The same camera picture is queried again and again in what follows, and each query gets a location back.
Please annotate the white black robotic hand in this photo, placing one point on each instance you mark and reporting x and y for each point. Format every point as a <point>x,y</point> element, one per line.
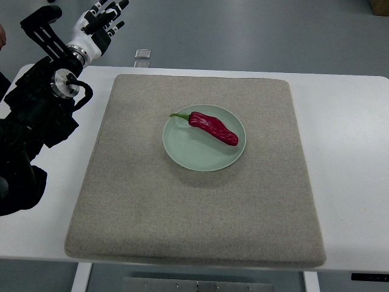
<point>93,32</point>

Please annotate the person hand at edge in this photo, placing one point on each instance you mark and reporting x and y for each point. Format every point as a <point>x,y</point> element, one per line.
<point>3,37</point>

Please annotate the red chili pepper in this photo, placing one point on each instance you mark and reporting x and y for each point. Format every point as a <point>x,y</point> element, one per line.
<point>211,125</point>

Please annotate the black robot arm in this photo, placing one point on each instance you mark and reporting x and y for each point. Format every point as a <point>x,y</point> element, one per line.
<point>40,114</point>

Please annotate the pale green plate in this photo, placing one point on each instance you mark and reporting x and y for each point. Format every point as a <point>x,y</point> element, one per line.
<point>197,150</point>

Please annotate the clear plastic floor piece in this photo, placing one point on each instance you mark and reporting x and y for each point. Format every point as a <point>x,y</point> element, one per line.
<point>142,54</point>

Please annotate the beige felt mat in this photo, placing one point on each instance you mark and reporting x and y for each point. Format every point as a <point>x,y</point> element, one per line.
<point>137,205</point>

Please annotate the white left table leg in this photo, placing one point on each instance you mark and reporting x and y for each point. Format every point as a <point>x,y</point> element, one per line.
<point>81,278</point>

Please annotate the white table leg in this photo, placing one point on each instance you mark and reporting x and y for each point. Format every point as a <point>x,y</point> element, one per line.
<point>311,281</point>
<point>81,278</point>

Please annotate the cardboard box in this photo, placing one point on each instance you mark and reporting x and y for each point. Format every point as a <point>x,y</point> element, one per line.
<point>380,7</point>

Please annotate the white right table leg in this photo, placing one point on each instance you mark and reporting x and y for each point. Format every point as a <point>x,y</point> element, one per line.
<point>311,281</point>

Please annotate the black table control panel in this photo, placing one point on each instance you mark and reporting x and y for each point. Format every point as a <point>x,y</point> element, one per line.
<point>370,277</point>

